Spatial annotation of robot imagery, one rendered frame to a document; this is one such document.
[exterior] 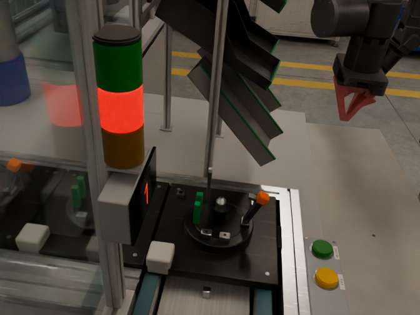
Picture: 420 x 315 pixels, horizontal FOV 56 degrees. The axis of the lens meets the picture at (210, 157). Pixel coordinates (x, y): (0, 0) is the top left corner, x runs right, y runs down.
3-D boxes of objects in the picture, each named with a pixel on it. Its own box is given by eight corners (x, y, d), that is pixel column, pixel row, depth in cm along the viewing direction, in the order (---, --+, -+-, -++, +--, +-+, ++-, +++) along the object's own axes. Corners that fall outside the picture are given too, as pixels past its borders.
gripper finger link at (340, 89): (325, 124, 67) (340, 73, 62) (321, 105, 73) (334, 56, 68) (366, 129, 67) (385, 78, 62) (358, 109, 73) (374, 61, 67)
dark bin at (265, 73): (275, 68, 94) (294, 43, 90) (265, 91, 84) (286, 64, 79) (176, 0, 92) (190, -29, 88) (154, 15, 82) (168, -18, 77)
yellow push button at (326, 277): (334, 275, 75) (337, 268, 74) (337, 292, 72) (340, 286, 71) (312, 272, 75) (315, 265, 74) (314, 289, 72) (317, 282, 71)
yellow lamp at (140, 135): (149, 148, 51) (148, 115, 48) (138, 172, 47) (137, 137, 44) (110, 143, 51) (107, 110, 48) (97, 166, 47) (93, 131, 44)
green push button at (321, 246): (329, 247, 81) (332, 240, 80) (332, 262, 78) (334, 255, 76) (309, 244, 81) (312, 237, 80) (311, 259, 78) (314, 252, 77)
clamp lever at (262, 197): (250, 218, 80) (269, 194, 75) (249, 225, 78) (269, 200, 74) (234, 211, 79) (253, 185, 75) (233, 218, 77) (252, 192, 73)
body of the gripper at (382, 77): (342, 88, 60) (356, 40, 56) (333, 62, 69) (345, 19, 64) (385, 93, 60) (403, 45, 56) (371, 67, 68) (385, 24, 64)
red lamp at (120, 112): (148, 114, 48) (147, 76, 45) (137, 136, 44) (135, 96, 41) (107, 109, 48) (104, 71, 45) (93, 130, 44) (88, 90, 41)
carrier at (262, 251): (274, 203, 91) (284, 159, 84) (276, 292, 71) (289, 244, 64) (170, 189, 92) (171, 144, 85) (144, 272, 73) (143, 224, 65)
